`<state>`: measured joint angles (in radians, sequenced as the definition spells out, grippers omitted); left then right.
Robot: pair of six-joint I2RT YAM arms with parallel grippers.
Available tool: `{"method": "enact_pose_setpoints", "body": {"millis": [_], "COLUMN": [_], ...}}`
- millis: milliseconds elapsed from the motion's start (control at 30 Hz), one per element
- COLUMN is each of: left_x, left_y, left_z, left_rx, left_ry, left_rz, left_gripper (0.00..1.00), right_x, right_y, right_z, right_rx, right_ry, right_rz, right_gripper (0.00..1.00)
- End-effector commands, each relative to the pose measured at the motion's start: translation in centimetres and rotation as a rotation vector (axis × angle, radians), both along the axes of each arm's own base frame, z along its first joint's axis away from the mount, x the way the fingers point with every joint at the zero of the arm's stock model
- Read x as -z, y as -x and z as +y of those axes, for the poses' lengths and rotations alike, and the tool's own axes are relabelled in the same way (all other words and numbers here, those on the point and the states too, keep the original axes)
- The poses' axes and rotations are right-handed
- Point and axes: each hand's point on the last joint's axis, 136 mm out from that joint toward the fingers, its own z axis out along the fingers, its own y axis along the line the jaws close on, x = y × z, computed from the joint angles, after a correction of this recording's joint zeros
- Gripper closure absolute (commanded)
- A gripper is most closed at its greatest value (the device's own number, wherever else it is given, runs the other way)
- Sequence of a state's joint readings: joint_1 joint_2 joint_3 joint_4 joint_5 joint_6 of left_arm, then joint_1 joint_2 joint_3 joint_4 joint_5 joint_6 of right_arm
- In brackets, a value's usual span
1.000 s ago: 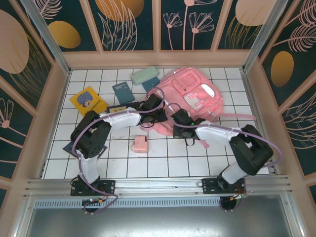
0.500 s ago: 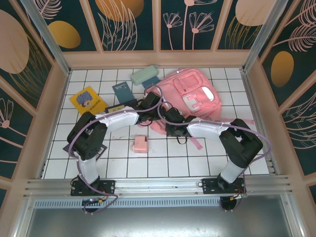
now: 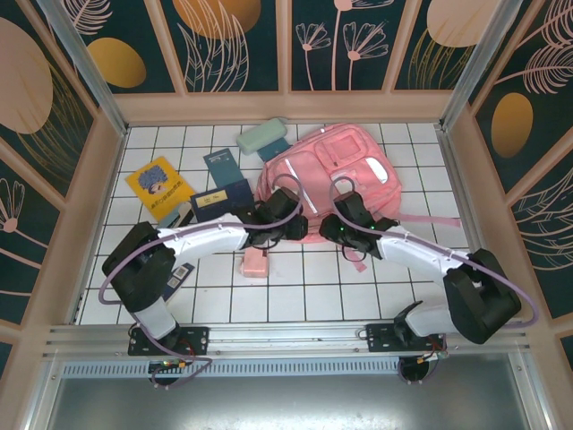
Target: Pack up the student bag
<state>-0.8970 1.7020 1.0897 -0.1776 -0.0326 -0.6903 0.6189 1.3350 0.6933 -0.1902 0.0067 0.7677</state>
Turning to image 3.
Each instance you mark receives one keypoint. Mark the navy book with yellow label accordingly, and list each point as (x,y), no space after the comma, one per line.
(219,199)

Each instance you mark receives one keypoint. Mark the pink backpack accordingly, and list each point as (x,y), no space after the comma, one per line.
(340,157)

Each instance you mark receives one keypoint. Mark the blue and cream stapler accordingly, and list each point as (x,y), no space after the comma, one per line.
(178,218)

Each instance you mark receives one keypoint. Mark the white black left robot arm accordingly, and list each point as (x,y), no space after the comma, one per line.
(201,237)

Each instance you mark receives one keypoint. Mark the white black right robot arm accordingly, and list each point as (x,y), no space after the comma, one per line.
(416,255)

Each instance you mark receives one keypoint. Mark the teal square notebook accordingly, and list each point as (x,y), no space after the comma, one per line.
(275,150)

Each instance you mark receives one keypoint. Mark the mint green glasses case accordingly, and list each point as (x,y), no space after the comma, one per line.
(262,134)

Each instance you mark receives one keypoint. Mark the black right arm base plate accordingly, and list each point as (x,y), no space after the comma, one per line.
(380,338)

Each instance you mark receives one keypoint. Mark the aluminium mounting rail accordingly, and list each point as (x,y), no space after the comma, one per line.
(291,342)

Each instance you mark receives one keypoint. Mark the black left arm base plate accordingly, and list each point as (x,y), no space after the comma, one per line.
(192,340)

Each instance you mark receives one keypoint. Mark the aluminium frame post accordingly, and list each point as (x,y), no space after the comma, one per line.
(483,58)
(85,58)

